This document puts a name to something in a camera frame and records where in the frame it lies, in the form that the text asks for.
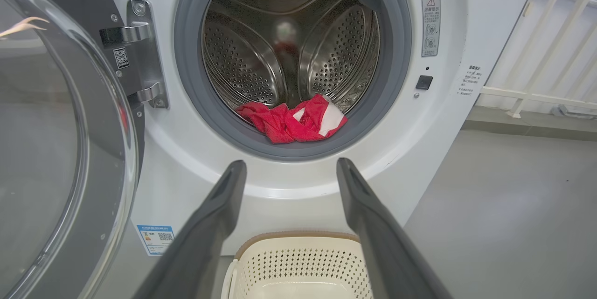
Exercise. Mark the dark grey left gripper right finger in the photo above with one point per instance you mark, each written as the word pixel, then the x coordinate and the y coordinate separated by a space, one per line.
pixel 382 243

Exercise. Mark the blue white energy label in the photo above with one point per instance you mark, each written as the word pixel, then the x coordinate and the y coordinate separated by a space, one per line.
pixel 156 238

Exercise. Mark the QR code sticker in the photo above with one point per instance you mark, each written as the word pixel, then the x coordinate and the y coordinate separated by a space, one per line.
pixel 121 58

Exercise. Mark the cream perforated laundry basket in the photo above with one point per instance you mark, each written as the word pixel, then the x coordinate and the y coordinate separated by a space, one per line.
pixel 298 266

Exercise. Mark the stainless steel perforated drum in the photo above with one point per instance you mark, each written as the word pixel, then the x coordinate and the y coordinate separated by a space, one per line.
pixel 242 56

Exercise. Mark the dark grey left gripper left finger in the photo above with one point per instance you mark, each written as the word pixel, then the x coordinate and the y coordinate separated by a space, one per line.
pixel 200 243

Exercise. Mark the black door latch socket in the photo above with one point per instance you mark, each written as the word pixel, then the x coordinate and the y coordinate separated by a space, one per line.
pixel 424 82

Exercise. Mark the red and white cloth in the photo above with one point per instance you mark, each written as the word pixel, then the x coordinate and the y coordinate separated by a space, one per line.
pixel 289 124

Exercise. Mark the white slatted railing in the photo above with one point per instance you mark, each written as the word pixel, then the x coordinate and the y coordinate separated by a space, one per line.
pixel 536 93

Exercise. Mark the washing machine glass door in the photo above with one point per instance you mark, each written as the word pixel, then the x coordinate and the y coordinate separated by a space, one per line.
pixel 56 149

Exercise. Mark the silver metal door hinge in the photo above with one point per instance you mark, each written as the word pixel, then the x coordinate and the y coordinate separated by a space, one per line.
pixel 144 47

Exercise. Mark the white text sticker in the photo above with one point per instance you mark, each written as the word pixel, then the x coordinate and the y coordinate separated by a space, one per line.
pixel 469 79

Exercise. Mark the white front-load washing machine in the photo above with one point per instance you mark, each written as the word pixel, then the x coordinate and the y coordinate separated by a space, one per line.
pixel 443 117

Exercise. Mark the grey warning sticker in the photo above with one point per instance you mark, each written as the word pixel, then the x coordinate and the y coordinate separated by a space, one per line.
pixel 431 26

